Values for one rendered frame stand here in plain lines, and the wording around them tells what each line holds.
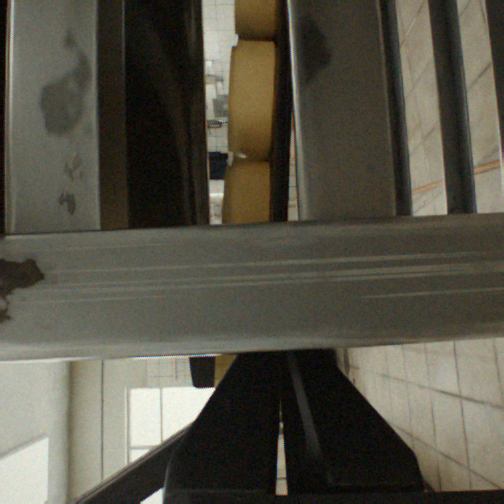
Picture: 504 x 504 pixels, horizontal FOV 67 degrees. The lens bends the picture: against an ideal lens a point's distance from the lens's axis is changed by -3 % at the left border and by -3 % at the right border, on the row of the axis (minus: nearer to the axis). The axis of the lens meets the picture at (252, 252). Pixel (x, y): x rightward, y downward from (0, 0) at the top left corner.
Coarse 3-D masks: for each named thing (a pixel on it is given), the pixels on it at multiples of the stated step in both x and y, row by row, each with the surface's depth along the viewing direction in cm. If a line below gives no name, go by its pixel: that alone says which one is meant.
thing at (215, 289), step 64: (0, 256) 9; (64, 256) 9; (128, 256) 9; (192, 256) 9; (256, 256) 9; (320, 256) 9; (384, 256) 9; (448, 256) 9; (0, 320) 9; (64, 320) 9; (128, 320) 9; (192, 320) 9; (256, 320) 9; (320, 320) 9; (384, 320) 9; (448, 320) 9
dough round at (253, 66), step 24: (240, 48) 16; (264, 48) 16; (240, 72) 15; (264, 72) 15; (240, 96) 15; (264, 96) 15; (240, 120) 16; (264, 120) 16; (240, 144) 17; (264, 144) 17
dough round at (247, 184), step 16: (240, 176) 15; (256, 176) 15; (272, 176) 16; (224, 192) 15; (240, 192) 15; (256, 192) 15; (272, 192) 15; (224, 208) 15; (240, 208) 15; (256, 208) 15; (272, 208) 15
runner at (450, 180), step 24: (432, 0) 56; (456, 0) 53; (432, 24) 55; (456, 24) 53; (432, 48) 55; (456, 48) 54; (456, 72) 54; (456, 96) 55; (456, 120) 55; (456, 144) 55; (456, 168) 55; (456, 192) 55
